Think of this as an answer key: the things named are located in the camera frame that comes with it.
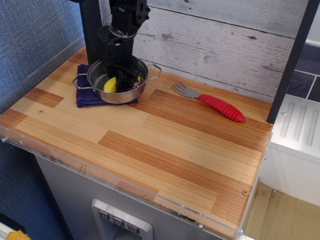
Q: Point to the yellow toy banana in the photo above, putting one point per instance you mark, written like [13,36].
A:
[110,86]

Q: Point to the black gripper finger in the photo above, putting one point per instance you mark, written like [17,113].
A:
[122,81]
[134,82]

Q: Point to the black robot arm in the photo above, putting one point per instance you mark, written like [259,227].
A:
[127,16]

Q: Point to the black right vertical post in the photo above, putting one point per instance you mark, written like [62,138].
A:
[303,31]

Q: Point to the white ridged appliance top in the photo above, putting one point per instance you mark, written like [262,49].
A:
[297,126]

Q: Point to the black left vertical post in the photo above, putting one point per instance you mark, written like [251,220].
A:
[91,22]

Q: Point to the black vertical post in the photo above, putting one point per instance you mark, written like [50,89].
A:
[303,31]
[91,22]

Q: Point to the fork with red handle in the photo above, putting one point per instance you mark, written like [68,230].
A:
[223,107]

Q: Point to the yellow object at corner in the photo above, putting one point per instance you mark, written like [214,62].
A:
[17,235]

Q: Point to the clear acrylic edge guard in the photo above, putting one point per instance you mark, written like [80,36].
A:
[181,199]

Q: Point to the stainless steel pot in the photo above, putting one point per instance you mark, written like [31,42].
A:
[97,76]

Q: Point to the silver dispenser panel with buttons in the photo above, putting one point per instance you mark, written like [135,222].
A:
[115,224]

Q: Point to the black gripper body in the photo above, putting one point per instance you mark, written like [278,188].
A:
[116,52]

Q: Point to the purple cloth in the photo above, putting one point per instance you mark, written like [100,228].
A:
[86,97]

